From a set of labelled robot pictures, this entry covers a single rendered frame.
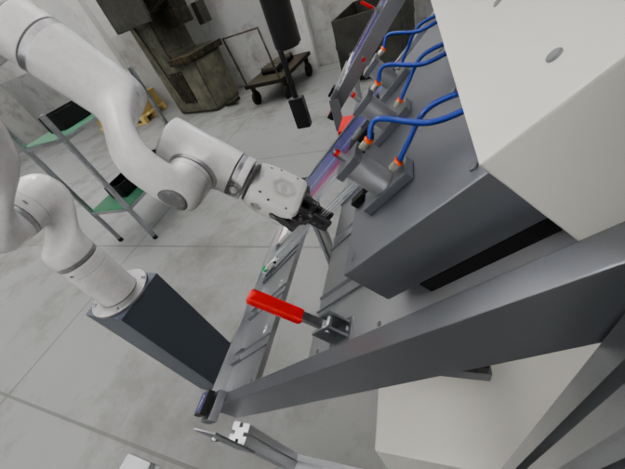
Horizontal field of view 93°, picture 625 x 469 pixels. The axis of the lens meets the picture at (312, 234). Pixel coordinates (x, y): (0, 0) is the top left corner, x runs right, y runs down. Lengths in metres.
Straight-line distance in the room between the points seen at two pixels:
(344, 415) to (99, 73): 1.28
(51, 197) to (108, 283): 0.28
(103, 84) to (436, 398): 0.79
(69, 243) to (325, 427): 1.08
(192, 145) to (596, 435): 0.55
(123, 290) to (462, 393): 0.97
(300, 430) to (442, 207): 1.29
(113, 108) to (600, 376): 0.59
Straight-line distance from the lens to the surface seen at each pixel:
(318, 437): 1.39
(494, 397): 0.73
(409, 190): 0.22
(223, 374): 0.73
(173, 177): 0.50
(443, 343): 0.23
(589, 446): 0.28
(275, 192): 0.54
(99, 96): 0.58
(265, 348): 0.56
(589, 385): 0.26
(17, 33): 0.62
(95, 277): 1.08
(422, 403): 0.71
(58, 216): 1.05
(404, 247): 0.21
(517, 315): 0.20
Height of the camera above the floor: 1.31
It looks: 41 degrees down
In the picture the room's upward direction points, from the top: 23 degrees counter-clockwise
